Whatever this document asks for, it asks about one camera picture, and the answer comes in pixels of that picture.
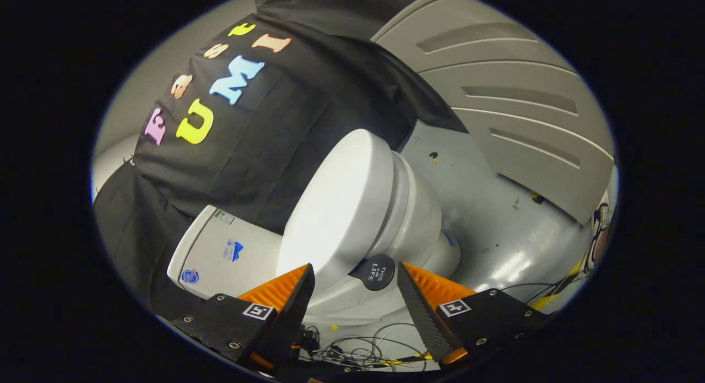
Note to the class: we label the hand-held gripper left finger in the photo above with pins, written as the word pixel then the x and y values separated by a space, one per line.
pixel 292 311

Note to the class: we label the black round lid pull tab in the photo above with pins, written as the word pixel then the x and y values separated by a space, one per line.
pixel 375 273

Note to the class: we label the white toilet lid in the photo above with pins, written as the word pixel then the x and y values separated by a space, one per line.
pixel 336 206

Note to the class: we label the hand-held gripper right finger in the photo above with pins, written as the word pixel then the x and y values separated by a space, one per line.
pixel 421 311

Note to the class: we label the black backdrop cloth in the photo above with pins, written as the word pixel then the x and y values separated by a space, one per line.
pixel 264 140

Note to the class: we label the white toilet seat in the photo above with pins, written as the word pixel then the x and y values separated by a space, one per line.
pixel 401 195

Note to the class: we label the person's white shoe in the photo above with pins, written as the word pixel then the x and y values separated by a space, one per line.
pixel 601 234

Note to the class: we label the white ceramic toilet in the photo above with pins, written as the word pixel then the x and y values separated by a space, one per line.
pixel 220 256

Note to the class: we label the grey drawer cabinet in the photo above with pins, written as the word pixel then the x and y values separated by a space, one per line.
pixel 495 118

